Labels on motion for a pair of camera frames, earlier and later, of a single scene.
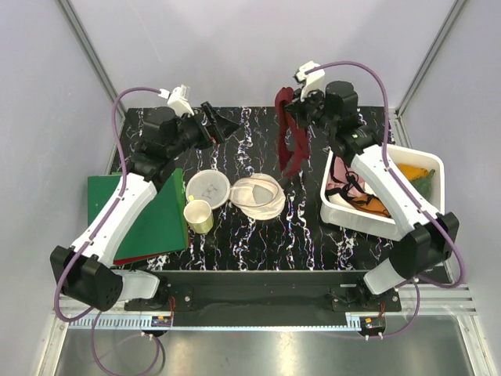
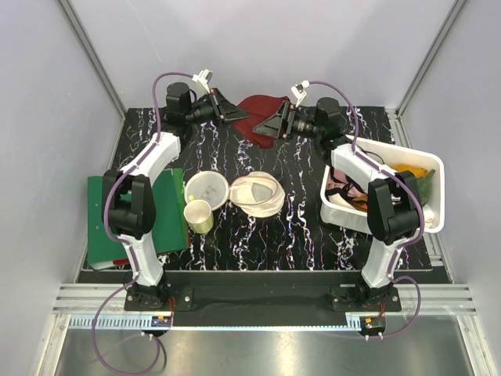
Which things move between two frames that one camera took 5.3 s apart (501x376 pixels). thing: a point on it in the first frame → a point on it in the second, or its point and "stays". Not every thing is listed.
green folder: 158,226 stays
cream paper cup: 199,216 stays
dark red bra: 291,141 → 257,107
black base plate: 266,298 stays
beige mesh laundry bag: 257,196 stays
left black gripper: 219,129 → 226,107
